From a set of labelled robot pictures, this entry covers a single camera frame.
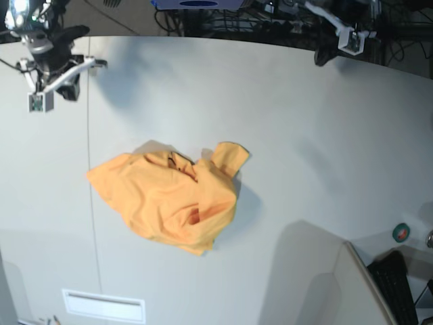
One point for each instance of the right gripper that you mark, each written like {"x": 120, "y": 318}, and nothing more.
{"x": 52, "y": 53}

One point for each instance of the white cable slot cover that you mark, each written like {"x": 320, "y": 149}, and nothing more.
{"x": 105, "y": 307}

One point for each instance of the white partition panel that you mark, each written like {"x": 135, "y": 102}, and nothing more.
{"x": 361, "y": 301}

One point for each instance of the orange t-shirt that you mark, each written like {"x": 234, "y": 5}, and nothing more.
{"x": 165, "y": 197}

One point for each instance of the black keyboard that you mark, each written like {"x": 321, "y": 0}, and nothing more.
{"x": 390, "y": 276}

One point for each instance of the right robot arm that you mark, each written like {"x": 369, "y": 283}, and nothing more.
{"x": 39, "y": 26}

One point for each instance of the metal knob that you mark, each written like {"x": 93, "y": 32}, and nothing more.
{"x": 429, "y": 239}

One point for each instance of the green tape roll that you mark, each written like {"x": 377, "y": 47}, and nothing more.
{"x": 401, "y": 232}

